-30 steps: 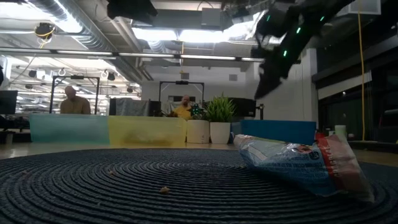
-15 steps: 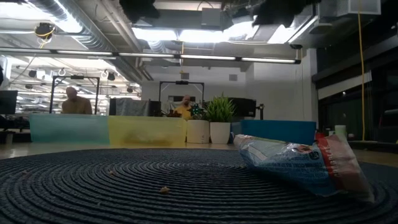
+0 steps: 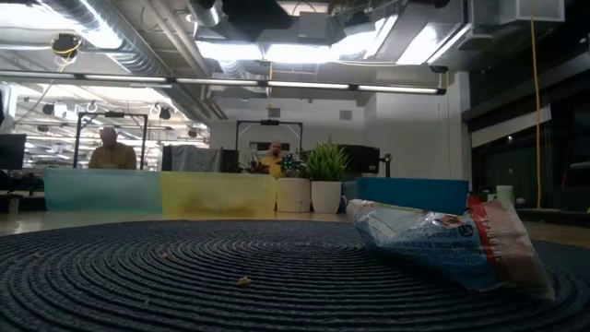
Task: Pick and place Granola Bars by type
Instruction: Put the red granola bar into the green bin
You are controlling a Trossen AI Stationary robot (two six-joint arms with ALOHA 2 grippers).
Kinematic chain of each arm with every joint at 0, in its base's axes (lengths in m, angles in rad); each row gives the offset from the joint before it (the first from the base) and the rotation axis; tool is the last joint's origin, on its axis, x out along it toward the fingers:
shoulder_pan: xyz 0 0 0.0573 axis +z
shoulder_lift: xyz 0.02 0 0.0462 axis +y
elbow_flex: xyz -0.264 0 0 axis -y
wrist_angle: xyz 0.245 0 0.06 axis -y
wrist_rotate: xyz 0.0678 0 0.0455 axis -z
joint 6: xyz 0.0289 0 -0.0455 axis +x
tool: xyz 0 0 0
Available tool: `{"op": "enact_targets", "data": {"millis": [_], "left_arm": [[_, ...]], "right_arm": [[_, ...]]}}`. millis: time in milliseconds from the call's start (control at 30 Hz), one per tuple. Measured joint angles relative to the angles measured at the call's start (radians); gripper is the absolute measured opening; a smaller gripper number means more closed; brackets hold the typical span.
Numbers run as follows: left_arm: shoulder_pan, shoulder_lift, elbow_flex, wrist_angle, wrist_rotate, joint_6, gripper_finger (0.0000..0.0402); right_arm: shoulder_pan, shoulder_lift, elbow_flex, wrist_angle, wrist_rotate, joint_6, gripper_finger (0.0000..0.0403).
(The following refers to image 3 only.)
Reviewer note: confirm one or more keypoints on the yellow plastic tray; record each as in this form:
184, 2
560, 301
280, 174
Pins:
216, 193

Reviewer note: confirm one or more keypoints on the grey ceiling air unit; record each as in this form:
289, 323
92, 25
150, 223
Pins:
318, 25

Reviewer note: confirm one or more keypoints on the pale green cup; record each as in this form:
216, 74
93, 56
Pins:
504, 193

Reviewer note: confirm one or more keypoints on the white pot with green plant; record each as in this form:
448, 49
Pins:
326, 196

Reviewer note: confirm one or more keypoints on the black computer monitor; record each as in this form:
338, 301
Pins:
11, 151
364, 159

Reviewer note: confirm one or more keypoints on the white ceiling duct box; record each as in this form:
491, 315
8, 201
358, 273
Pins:
534, 10

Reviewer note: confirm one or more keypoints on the person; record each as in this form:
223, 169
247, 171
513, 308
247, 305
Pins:
274, 161
113, 157

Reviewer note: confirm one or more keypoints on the long LED light bar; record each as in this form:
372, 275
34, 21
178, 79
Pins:
221, 81

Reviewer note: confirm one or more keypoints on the black stand frame with camera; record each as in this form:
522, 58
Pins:
269, 122

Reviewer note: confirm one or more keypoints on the teal plastic tray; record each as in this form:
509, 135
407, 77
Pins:
101, 191

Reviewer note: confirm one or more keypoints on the blue red-ended granola bar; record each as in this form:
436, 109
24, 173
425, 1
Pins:
438, 251

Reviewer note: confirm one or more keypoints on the small black stand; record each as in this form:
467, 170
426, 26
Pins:
387, 166

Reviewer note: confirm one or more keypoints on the white pot with dark succulent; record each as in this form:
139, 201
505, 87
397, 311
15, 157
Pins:
295, 196

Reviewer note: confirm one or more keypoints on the blue plastic tray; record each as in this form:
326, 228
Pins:
415, 193

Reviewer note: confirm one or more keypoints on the grey draped cloth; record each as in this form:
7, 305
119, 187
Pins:
193, 159

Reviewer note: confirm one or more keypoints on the black metal stand frame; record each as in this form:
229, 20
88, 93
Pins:
120, 114

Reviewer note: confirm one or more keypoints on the grey wall vent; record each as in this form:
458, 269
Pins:
274, 112
345, 115

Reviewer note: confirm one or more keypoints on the round dark woven placemat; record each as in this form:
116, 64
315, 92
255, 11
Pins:
184, 295

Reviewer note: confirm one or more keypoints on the small granola crumb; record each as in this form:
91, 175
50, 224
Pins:
244, 281

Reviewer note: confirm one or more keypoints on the black ceiling camera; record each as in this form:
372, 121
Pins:
439, 69

